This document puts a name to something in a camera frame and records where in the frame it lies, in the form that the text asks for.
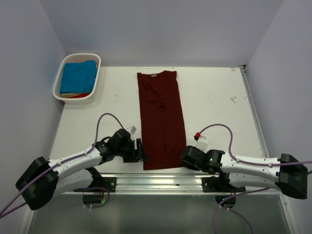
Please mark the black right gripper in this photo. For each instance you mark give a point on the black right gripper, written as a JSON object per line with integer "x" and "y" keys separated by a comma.
{"x": 185, "y": 164}

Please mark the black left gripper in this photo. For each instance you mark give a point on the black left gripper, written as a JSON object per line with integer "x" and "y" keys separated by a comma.
{"x": 133, "y": 157}

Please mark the dark red t shirt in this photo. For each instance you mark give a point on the dark red t shirt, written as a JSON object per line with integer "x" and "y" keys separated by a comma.
{"x": 162, "y": 123}

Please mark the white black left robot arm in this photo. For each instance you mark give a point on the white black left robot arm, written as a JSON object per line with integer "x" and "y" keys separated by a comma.
{"x": 44, "y": 179}

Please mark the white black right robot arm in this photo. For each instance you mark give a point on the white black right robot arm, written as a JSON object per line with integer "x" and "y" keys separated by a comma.
{"x": 232, "y": 173}

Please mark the red folded t shirt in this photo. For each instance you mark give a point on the red folded t shirt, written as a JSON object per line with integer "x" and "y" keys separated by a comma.
{"x": 81, "y": 95}

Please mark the beige folded t shirt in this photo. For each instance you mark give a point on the beige folded t shirt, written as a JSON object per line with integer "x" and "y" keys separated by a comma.
{"x": 69, "y": 95}

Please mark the white plastic laundry basket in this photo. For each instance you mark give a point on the white plastic laundry basket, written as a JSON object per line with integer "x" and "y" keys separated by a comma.
{"x": 76, "y": 58}

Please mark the blue folded t shirt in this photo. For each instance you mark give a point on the blue folded t shirt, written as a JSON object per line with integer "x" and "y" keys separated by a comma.
{"x": 79, "y": 77}

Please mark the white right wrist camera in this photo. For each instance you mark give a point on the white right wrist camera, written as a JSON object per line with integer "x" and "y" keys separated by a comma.
{"x": 201, "y": 142}

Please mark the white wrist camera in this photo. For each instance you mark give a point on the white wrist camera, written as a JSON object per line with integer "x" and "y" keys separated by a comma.
{"x": 132, "y": 130}
{"x": 201, "y": 142}

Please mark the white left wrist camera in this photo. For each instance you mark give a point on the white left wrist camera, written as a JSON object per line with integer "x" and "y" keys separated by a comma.
{"x": 132, "y": 130}

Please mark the aluminium table front rail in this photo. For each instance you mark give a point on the aluminium table front rail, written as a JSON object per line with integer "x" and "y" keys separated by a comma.
{"x": 161, "y": 183}

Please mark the aluminium table rail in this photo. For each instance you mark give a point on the aluminium table rail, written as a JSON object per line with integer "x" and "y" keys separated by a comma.
{"x": 161, "y": 183}
{"x": 254, "y": 112}

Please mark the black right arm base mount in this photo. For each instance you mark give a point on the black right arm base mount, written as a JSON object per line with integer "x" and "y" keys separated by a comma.
{"x": 219, "y": 185}

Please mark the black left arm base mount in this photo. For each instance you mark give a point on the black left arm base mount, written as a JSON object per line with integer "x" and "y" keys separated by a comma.
{"x": 107, "y": 182}

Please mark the aluminium table right rail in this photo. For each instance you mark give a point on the aluminium table right rail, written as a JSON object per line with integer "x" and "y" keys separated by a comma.
{"x": 254, "y": 112}

